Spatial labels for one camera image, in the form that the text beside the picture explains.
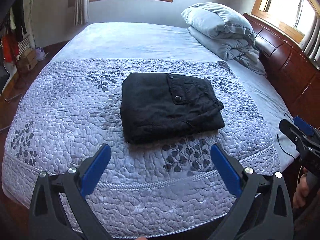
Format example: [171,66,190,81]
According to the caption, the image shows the black pants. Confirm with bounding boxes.
[120,73,225,144]

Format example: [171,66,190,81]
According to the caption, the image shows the person's right hand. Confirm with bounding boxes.
[292,168,310,209]

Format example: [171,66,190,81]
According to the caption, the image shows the dark wooden headboard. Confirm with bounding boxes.
[243,13,319,128]

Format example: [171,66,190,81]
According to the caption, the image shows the quilted light purple bedspread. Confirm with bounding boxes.
[2,23,298,238]

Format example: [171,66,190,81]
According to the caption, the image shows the grey folded duvet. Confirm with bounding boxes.
[181,2,266,76]

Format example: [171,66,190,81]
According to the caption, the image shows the black metal chair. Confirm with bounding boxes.
[1,61,23,133]

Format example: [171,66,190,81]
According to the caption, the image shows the cardboard box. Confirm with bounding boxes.
[17,48,37,73]

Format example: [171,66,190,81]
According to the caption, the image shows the coat rack with clothes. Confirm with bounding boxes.
[1,0,27,63]

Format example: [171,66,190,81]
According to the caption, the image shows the grey curtain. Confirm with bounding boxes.
[74,0,89,25]

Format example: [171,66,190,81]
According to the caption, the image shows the black cable on bed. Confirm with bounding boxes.
[276,112,297,160]

